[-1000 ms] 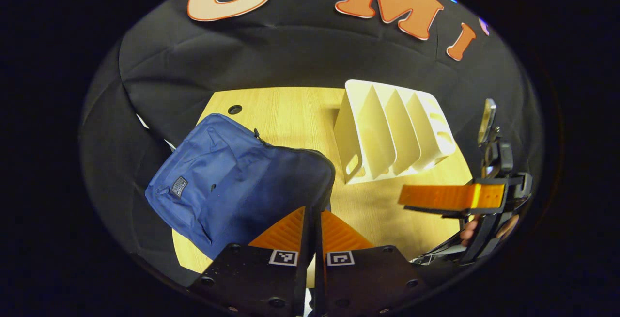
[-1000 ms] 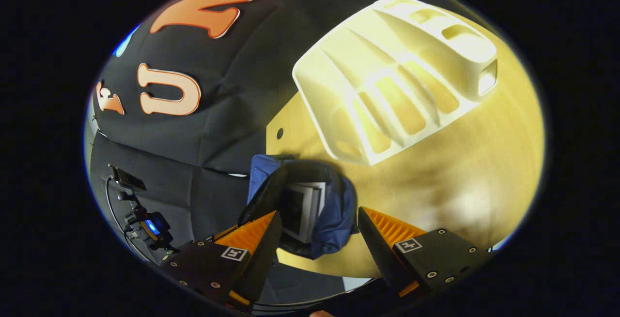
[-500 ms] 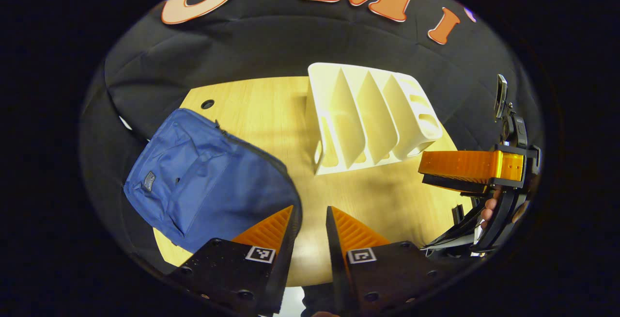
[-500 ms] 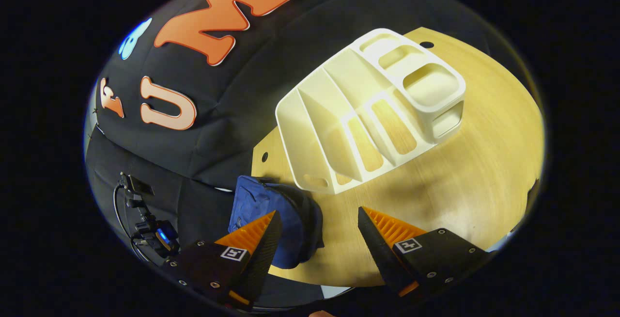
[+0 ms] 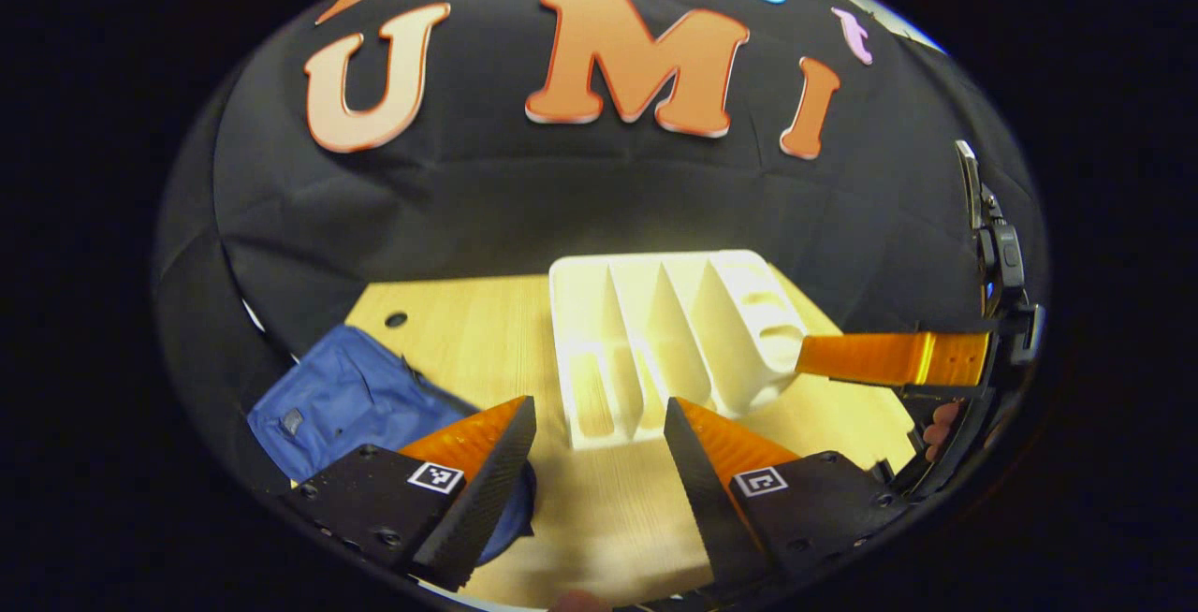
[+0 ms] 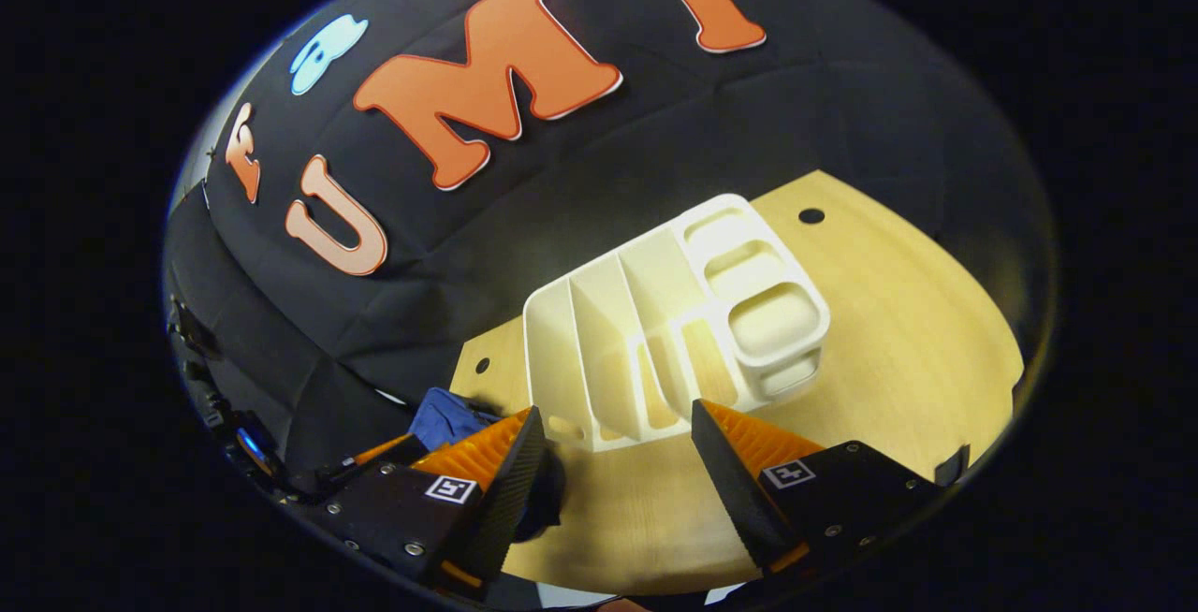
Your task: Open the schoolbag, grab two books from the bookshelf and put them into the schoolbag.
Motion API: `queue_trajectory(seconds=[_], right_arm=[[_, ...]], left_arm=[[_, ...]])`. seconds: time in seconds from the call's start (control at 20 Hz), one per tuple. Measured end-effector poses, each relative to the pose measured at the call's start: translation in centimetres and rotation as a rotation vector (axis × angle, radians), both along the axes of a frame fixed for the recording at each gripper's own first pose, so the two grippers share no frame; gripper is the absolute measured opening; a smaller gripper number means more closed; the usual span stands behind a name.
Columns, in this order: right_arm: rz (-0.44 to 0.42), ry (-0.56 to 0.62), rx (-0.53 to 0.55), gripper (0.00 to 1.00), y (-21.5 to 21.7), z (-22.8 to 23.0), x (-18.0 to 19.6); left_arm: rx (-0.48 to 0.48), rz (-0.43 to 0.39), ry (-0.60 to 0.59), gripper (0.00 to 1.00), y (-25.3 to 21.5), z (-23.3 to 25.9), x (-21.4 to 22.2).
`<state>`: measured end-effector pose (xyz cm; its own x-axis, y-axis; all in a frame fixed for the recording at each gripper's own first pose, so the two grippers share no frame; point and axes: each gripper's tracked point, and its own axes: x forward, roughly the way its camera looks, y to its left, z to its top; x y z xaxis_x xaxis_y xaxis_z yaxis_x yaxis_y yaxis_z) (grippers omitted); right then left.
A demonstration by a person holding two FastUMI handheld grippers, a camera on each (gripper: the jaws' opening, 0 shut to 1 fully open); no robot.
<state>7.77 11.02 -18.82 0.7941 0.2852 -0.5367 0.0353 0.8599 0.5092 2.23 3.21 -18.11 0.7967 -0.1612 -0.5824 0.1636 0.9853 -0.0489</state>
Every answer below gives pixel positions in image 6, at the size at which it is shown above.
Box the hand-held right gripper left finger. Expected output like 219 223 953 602
323 404 553 594

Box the blue schoolbag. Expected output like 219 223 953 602
407 387 567 543

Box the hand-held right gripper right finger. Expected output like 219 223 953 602
691 399 946 576

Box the white bookshelf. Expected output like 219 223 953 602
522 193 832 454

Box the black backdrop cloth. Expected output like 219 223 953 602
164 0 1030 473

